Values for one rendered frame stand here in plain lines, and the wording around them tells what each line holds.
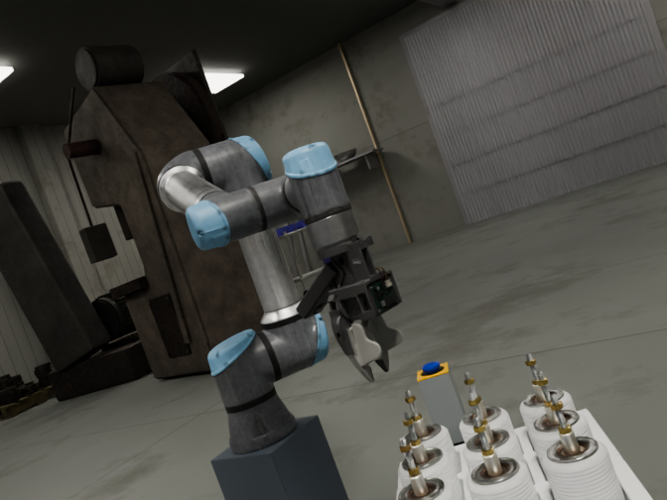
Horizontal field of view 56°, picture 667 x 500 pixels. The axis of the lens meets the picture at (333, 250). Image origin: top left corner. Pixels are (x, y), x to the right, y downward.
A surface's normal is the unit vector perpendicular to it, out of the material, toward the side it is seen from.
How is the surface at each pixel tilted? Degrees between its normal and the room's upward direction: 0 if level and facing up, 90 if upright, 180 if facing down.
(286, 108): 90
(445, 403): 90
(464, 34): 90
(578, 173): 90
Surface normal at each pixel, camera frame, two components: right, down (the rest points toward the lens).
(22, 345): 0.79, -0.27
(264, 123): -0.51, 0.22
